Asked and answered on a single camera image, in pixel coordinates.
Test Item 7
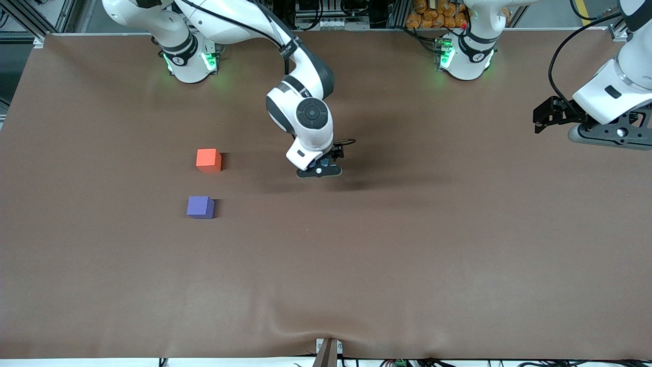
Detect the orange foam block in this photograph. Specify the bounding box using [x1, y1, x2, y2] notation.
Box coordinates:
[196, 148, 223, 173]

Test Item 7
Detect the purple foam block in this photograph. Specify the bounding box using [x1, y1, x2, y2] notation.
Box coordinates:
[186, 196, 215, 220]

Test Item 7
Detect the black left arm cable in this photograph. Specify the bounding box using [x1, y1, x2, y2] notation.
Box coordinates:
[548, 10, 632, 115]

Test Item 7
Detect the aluminium frame profile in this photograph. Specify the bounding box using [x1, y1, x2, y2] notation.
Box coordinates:
[0, 0, 47, 47]

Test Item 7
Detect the brown table cover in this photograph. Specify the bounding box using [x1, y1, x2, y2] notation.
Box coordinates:
[0, 28, 652, 360]

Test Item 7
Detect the bag of orange items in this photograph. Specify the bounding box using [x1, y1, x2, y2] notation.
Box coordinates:
[406, 0, 470, 30]

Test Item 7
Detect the white power strip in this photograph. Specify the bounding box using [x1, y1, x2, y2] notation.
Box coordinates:
[316, 17, 358, 31]

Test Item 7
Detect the brown table edge clamp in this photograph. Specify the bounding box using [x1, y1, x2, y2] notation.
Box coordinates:
[313, 337, 343, 367]

